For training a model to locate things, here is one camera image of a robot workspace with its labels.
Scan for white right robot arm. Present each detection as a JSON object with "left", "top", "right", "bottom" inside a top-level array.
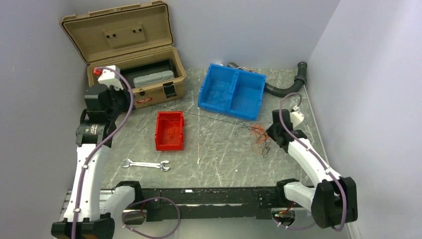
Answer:
[{"left": 266, "top": 109, "right": 358, "bottom": 229}]

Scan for orange wires in red bin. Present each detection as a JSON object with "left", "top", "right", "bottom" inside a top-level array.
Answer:
[{"left": 163, "top": 117, "right": 182, "bottom": 144}]

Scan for blue plastic divided bin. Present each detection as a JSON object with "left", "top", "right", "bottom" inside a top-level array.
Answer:
[{"left": 198, "top": 64, "right": 266, "bottom": 120}]

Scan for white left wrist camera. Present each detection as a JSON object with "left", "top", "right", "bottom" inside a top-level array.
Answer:
[{"left": 93, "top": 67, "right": 123, "bottom": 90}]

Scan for tan plastic toolbox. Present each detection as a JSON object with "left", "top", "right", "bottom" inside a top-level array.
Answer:
[{"left": 61, "top": 0, "right": 187, "bottom": 109}]

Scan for red plastic bin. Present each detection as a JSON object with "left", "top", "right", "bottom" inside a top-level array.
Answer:
[{"left": 155, "top": 111, "right": 184, "bottom": 151}]

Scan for grey corrugated hose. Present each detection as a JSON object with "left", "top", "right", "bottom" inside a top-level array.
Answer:
[{"left": 227, "top": 61, "right": 308, "bottom": 98}]

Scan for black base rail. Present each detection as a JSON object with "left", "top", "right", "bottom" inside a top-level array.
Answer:
[{"left": 124, "top": 186, "right": 299, "bottom": 224}]

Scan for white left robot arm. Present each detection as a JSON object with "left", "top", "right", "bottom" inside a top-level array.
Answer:
[{"left": 51, "top": 84, "right": 144, "bottom": 239}]

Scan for orange blue black wires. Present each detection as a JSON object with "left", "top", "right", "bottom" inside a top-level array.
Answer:
[{"left": 234, "top": 122, "right": 274, "bottom": 158}]

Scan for silver open-end wrench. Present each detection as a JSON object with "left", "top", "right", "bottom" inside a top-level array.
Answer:
[{"left": 121, "top": 158, "right": 171, "bottom": 172}]

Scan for grey case in toolbox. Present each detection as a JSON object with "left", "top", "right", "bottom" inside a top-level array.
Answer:
[{"left": 133, "top": 70, "right": 175, "bottom": 88}]

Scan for blue wires in blue bin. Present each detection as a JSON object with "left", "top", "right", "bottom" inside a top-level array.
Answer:
[{"left": 206, "top": 82, "right": 233, "bottom": 106}]

